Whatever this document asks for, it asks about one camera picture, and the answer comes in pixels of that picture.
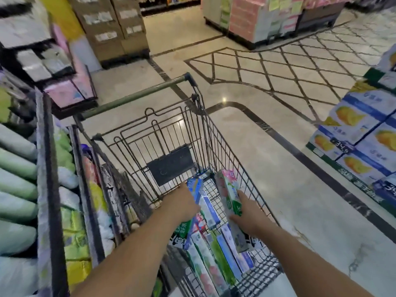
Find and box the pink green toothpaste box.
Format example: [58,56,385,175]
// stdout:
[214,169,252,254]

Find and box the stack of grey white packs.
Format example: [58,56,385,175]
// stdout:
[0,0,76,84]

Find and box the metal wire shopping cart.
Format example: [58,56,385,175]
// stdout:
[73,72,284,297]

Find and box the row of yellow green packs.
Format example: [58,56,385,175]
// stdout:
[55,130,95,289]

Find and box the stack of pink packs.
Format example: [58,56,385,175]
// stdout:
[43,24,97,109]

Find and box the row of green white packs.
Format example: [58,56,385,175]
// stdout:
[0,123,40,297]

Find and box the black cart sign plate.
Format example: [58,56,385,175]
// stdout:
[146,145,196,187]

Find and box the stack of brown cardboard cartons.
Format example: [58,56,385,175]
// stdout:
[66,0,151,67]

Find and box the person's right forearm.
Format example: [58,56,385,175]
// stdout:
[258,226,382,297]

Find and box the person's right hand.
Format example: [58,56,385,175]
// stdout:
[228,190,273,239]

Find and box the black price tag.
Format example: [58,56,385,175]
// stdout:
[329,137,355,156]

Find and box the black store shelf rack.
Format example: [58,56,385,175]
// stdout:
[0,3,107,297]

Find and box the pallet display of pink packs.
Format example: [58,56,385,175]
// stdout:
[201,0,304,50]

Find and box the background shelf of goods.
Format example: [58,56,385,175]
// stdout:
[138,0,202,13]

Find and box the dark pallet display of goods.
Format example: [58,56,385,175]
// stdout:
[296,0,357,29]

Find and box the person's left hand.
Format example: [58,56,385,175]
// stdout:
[159,183,202,227]

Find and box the blue toothpaste box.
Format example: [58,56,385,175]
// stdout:
[182,178,205,251]

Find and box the pile of toothpaste boxes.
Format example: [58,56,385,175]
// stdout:
[169,171,256,297]

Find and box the stack of blue yellow cartons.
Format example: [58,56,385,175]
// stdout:
[306,43,396,215]

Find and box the person's left forearm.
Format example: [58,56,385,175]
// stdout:
[71,210,175,297]

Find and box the yellow pillar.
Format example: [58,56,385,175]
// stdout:
[37,0,103,72]

